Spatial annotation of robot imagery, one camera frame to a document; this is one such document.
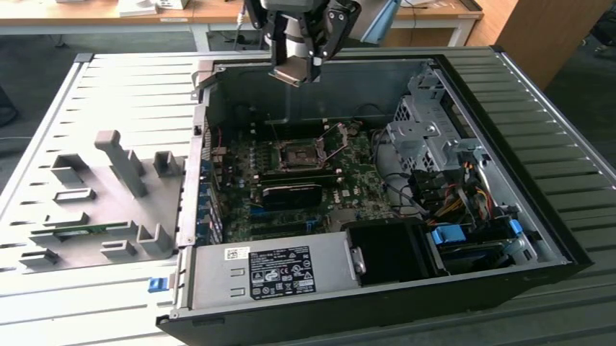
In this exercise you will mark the silver chipset heatsink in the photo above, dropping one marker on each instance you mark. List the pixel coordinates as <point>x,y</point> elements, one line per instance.
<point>342,218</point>

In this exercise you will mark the white desk device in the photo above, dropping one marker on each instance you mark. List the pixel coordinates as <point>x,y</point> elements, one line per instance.
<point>172,3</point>

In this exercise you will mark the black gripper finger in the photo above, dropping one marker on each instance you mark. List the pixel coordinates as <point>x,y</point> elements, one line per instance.
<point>278,36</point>
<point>336,32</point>

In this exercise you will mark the black PC case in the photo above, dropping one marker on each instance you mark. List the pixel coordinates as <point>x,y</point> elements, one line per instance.
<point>336,324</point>

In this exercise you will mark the wooden desk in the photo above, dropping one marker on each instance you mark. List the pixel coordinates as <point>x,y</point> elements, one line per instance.
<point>72,19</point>

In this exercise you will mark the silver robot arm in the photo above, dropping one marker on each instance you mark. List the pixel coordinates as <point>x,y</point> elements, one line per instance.
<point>384,18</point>

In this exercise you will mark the black fan shroud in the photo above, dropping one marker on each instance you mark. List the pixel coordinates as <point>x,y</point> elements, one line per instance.
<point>384,252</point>

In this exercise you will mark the black office chair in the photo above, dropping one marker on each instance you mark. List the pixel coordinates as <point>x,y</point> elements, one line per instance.
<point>604,32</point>

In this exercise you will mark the silver square CPU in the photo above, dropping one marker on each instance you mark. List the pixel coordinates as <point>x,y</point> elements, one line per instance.
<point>291,70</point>

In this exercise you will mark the black floor object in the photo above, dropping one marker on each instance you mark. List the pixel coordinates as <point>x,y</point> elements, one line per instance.
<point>6,108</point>

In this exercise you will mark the silver drive cage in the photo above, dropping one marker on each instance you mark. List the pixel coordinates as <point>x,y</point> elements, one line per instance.
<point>418,144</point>

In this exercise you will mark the silver power supply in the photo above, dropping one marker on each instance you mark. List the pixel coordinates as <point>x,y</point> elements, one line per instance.
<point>216,266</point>

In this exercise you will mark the black expansion slot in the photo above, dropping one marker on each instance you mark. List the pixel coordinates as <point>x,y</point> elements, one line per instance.
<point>279,226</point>
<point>280,235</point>

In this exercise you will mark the white box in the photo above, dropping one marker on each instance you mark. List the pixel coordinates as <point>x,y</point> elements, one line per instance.
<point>136,9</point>

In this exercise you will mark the green motherboard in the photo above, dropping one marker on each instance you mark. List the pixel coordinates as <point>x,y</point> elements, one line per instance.
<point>358,173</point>

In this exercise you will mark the blue plastic latch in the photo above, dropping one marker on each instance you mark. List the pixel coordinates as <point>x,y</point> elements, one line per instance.
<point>515,229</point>

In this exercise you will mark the grey metal bracket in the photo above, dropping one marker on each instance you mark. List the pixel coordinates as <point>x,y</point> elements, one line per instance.
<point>201,66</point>

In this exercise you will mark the green RAM stick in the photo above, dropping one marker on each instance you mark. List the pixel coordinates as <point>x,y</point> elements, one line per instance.
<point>96,228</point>

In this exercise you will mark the wooden cabinet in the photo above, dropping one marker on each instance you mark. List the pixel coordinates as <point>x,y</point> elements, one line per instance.
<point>543,39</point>

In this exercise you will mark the grey parts rack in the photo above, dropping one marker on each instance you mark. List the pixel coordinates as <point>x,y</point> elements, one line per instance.
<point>111,205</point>

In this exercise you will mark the blue disk carrier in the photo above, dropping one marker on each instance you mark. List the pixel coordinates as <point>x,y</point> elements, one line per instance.
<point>447,234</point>

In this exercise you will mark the blue plastic clip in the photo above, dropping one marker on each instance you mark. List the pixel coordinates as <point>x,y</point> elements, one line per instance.
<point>156,285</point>

